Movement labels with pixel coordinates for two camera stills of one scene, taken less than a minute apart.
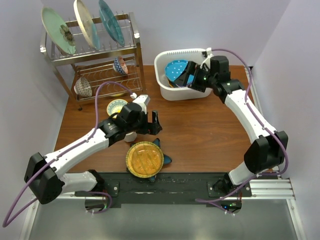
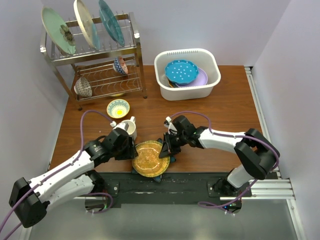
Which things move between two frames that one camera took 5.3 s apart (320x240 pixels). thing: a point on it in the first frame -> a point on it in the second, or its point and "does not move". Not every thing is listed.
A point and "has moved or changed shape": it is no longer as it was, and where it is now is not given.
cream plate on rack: x=87 y=24 does not move
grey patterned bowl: x=83 y=88 does not move
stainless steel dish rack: x=113 y=71 does not move
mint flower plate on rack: x=59 y=32 does not move
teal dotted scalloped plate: x=173 y=68 does not move
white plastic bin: x=177 y=93 does not move
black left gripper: x=153 y=127 -> x=130 y=152
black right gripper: x=191 y=67 -> x=167 y=148
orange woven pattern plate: x=144 y=159 has moved or changed shape
